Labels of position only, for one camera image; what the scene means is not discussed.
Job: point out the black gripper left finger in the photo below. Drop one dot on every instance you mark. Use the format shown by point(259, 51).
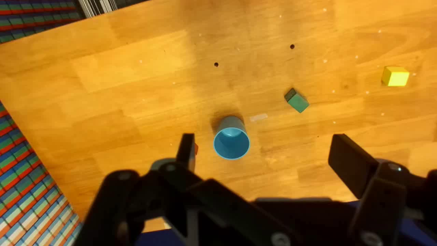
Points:
point(188, 151)

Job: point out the green cube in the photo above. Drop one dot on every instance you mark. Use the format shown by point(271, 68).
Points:
point(297, 100)

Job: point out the striped colourful carpet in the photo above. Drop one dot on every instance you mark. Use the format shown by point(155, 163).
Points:
point(59, 111)

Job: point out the blue plastic cup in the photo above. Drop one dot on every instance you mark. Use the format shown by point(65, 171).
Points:
point(231, 140)

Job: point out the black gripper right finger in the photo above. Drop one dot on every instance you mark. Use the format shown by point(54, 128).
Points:
point(353, 165)

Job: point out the yellow cube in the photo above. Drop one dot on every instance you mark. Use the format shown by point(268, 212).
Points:
point(395, 77)

